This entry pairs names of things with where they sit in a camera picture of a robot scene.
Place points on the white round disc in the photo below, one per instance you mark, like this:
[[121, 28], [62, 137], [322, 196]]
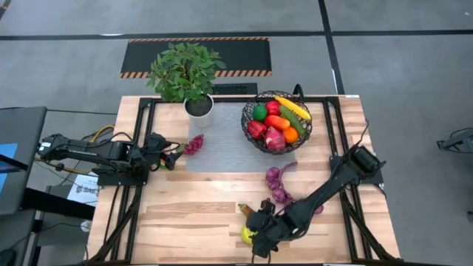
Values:
[[85, 226]]

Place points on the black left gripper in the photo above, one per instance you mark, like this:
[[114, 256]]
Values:
[[155, 151]]

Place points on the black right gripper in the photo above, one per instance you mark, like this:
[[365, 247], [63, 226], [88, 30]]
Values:
[[279, 227]]

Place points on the orange red mango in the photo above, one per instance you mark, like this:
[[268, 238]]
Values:
[[277, 122]]

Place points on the red grape bunch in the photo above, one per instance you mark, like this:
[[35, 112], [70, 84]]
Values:
[[194, 145]]

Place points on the green cucumber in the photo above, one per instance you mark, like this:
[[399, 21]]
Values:
[[292, 120]]

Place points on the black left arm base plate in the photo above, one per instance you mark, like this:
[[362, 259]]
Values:
[[122, 180]]

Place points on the red bell pepper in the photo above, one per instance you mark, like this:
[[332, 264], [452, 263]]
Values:
[[256, 129]]

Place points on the white printed paper sheet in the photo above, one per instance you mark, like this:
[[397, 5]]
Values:
[[83, 192]]

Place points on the orange fruit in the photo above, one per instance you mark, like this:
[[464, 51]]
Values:
[[290, 135]]

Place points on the black monitor with blue screen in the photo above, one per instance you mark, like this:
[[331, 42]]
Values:
[[22, 162]]

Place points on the grey place mat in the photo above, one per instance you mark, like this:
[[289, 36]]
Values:
[[229, 147]]

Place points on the yellow banana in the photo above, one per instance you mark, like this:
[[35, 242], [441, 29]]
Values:
[[293, 107]]

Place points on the yellow green apple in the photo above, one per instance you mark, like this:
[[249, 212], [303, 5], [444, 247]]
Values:
[[247, 235]]

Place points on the black stand beam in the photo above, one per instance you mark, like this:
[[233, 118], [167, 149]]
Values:
[[55, 203]]

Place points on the green lime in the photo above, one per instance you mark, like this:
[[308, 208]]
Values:
[[259, 113]]

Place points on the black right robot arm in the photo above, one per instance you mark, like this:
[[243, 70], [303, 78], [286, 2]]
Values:
[[332, 184]]

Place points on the pink dragon fruit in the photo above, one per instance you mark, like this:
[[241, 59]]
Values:
[[275, 139]]

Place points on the white plant pot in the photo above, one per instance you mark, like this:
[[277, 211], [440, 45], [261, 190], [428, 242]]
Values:
[[199, 120]]

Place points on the black hazard striped floor mat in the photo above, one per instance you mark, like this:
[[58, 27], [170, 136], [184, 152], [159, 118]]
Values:
[[240, 55]]

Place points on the red apple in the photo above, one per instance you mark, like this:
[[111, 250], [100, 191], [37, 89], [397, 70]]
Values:
[[272, 107]]

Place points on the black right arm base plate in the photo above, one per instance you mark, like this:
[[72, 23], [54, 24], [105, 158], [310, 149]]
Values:
[[375, 179]]

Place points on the red chili pepper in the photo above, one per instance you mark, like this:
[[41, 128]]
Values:
[[245, 209]]

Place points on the green leafy plant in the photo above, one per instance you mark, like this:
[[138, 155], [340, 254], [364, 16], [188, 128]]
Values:
[[184, 74]]

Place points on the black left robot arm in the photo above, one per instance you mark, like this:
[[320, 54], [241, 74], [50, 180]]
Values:
[[92, 149]]

